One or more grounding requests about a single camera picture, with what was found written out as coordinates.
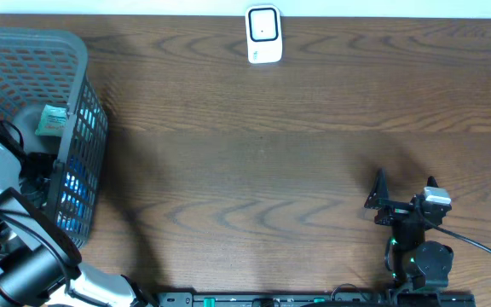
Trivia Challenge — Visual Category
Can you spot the light blue wet wipes pack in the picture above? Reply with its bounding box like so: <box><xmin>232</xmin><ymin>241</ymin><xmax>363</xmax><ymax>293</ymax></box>
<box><xmin>35</xmin><ymin>105</ymin><xmax>67</xmax><ymax>137</ymax></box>

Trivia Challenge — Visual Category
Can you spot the blue Oreo cookie pack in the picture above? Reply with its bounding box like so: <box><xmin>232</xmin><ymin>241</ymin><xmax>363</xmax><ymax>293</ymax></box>
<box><xmin>56</xmin><ymin>110</ymin><xmax>96</xmax><ymax>236</ymax></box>

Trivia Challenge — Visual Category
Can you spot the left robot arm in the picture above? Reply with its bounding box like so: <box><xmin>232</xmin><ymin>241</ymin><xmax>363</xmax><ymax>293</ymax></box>
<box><xmin>0</xmin><ymin>119</ymin><xmax>159</xmax><ymax>306</ymax></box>

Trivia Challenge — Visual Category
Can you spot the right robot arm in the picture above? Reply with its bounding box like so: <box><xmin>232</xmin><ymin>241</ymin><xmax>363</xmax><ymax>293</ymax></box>
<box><xmin>364</xmin><ymin>169</ymin><xmax>453</xmax><ymax>305</ymax></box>

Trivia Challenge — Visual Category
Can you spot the grey plastic mesh basket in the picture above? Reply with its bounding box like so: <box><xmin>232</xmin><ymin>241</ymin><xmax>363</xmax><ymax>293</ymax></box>
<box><xmin>0</xmin><ymin>27</ymin><xmax>108</xmax><ymax>248</ymax></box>

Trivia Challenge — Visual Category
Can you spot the black right camera cable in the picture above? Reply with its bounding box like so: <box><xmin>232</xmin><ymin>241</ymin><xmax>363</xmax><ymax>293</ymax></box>
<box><xmin>415</xmin><ymin>198</ymin><xmax>491</xmax><ymax>307</ymax></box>

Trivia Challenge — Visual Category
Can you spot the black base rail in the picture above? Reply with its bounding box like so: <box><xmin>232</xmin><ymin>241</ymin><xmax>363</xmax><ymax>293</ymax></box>
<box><xmin>156</xmin><ymin>292</ymin><xmax>477</xmax><ymax>307</ymax></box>

